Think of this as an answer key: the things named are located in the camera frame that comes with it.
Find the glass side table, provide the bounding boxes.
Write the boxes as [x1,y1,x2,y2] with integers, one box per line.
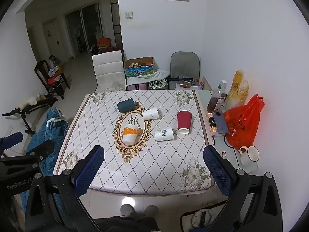
[176,83,259,172]

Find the white round device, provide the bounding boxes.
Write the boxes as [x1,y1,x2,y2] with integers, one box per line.
[192,209,214,228]

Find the white padded chair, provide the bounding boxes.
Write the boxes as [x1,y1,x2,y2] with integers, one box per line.
[92,50,126,93]

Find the white cloth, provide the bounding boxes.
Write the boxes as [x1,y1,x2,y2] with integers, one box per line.
[126,70,171,85]

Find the black folding stand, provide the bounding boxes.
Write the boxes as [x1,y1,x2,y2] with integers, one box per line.
[2,94,59,136]

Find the grey office chair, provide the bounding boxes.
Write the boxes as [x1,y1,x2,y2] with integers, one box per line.
[166,51,201,90]

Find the person's legs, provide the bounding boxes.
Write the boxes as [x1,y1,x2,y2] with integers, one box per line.
[93,216,161,232]

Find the orange plastic bag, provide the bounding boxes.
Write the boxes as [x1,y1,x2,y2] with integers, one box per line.
[223,94,265,152]

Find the grey slipper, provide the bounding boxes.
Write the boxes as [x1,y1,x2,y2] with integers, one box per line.
[120,204,136,217]
[144,205,159,217]

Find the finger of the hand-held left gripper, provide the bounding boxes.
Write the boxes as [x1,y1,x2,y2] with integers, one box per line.
[0,132,24,148]
[25,139,55,160]

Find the dark wooden chair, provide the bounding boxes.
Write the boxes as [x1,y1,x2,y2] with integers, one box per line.
[34,60,71,100]

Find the person's left forearm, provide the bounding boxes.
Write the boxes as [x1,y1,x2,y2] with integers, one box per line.
[2,193,26,232]

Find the printed cardboard box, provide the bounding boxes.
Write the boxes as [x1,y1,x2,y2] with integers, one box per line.
[124,56,155,78]

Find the orange and white cup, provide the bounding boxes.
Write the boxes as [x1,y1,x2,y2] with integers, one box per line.
[121,123,144,146]

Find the white leaf-print paper cup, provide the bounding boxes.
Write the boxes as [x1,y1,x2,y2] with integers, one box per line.
[154,126,175,142]

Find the sliding glass door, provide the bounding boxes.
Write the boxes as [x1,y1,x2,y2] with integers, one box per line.
[65,2,105,59]

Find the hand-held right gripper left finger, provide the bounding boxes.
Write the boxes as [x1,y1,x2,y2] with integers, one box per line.
[24,145,105,232]

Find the yellow snack bag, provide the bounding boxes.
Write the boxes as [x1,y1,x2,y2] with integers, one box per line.
[226,70,249,110]

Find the floral diamond-pattern tablecloth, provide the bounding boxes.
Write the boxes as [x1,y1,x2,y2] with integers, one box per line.
[53,89,216,197]

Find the red paper cup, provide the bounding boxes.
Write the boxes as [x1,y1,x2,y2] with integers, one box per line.
[177,110,193,135]

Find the black and white patterned bag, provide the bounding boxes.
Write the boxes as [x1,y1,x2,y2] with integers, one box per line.
[148,78,169,90]

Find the dark teal case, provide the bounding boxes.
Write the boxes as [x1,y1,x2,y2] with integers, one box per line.
[117,98,136,113]

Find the plain white paper cup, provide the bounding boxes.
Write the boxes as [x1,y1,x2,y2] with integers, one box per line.
[142,108,160,121]

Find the clear plastic bottle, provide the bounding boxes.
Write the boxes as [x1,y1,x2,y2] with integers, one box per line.
[207,79,228,113]

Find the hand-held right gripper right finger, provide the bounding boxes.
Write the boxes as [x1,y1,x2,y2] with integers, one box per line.
[203,146,283,232]

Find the white enamel mug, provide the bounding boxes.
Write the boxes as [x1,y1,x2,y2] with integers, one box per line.
[239,145,260,167]

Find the clothes pile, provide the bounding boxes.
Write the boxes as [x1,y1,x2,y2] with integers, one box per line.
[47,66,65,85]

